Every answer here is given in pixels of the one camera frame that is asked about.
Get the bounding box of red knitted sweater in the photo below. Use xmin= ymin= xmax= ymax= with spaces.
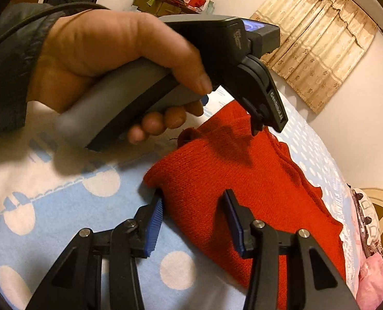
xmin=142 ymin=99 xmax=347 ymax=310

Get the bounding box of person's left forearm sleeve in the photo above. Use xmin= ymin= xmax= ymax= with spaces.
xmin=0 ymin=2 xmax=110 ymax=135

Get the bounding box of person's left hand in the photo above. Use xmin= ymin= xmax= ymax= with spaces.
xmin=26 ymin=8 xmax=213 ymax=146

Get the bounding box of dark wooden desk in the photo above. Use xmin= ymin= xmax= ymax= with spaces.
xmin=133 ymin=0 xmax=197 ymax=17

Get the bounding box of pink folded blanket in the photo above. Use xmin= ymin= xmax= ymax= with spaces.
xmin=356 ymin=253 xmax=383 ymax=310

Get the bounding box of beige window curtain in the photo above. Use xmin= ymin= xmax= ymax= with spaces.
xmin=251 ymin=0 xmax=377 ymax=114

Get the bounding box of patterned white pillow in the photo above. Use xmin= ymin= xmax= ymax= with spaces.
xmin=349 ymin=186 xmax=383 ymax=258

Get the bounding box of blue pink polka-dot bedsheet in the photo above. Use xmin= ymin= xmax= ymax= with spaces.
xmin=0 ymin=84 xmax=362 ymax=310

